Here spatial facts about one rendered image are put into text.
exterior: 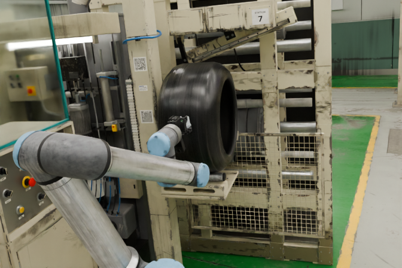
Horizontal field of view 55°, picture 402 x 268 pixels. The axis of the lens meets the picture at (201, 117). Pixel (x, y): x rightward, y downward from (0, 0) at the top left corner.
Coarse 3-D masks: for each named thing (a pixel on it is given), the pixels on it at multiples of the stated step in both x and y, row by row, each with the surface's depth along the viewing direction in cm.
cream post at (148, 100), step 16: (128, 0) 198; (144, 0) 196; (128, 16) 200; (144, 16) 198; (128, 32) 202; (144, 32) 200; (128, 48) 205; (144, 48) 202; (144, 80) 207; (160, 80) 215; (144, 96) 209; (144, 128) 214; (144, 144) 217; (160, 192) 222; (160, 208) 224; (160, 224) 227; (176, 224) 236; (160, 240) 230; (176, 240) 235; (160, 256) 233; (176, 256) 235
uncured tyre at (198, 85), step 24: (192, 72) 192; (216, 72) 193; (168, 96) 187; (192, 96) 183; (216, 96) 185; (168, 120) 185; (192, 120) 182; (216, 120) 184; (192, 144) 185; (216, 144) 186; (216, 168) 197
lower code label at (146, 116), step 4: (140, 112) 212; (144, 112) 212; (148, 112) 211; (152, 112) 210; (144, 116) 212; (148, 116) 211; (152, 116) 211; (144, 120) 213; (148, 120) 212; (152, 120) 211
